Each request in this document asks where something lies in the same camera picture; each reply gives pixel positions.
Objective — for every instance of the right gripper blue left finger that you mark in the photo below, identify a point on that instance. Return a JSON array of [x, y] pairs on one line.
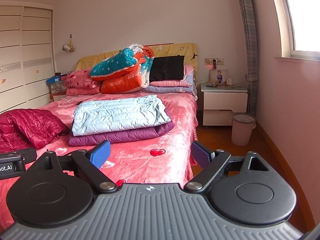
[[88, 165]]

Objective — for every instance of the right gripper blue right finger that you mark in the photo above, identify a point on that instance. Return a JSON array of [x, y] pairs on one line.
[[212, 164]]

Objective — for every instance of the purple down jacket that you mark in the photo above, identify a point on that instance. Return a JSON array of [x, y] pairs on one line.
[[130, 135]]

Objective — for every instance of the light blue down jacket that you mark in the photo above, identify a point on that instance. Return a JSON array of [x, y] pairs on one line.
[[94, 117]]

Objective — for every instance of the crimson red down jacket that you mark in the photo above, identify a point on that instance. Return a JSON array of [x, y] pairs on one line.
[[25, 128]]

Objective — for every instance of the pink waste bin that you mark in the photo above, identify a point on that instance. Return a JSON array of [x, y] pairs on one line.
[[242, 126]]

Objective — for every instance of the white bedside nightstand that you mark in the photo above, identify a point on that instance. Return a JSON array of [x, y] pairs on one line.
[[220, 104]]

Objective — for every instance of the pink lavender folded blankets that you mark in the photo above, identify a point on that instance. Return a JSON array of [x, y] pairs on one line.
[[185, 85]]

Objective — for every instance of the pink folded quilt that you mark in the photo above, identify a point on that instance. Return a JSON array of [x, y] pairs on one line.
[[80, 82]]

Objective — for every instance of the framed child photo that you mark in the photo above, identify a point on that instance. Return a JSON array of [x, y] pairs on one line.
[[219, 75]]

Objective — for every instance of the blue box on shelf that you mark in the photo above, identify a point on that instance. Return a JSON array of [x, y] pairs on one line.
[[53, 80]]

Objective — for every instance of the grey plaid curtain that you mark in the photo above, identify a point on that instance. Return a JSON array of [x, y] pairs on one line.
[[251, 42]]

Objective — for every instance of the teal orange folded quilt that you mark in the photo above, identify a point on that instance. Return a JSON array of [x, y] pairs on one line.
[[127, 71]]

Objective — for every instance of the black cushion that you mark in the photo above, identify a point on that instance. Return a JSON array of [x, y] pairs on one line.
[[167, 68]]

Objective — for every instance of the white sliding wardrobe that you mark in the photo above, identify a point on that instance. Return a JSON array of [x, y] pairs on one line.
[[26, 57]]

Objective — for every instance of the window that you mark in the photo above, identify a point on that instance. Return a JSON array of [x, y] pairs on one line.
[[298, 22]]

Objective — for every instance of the wall power sockets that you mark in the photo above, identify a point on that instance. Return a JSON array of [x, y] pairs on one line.
[[214, 61]]

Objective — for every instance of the wall lamp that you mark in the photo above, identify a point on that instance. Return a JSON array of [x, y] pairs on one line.
[[69, 46]]

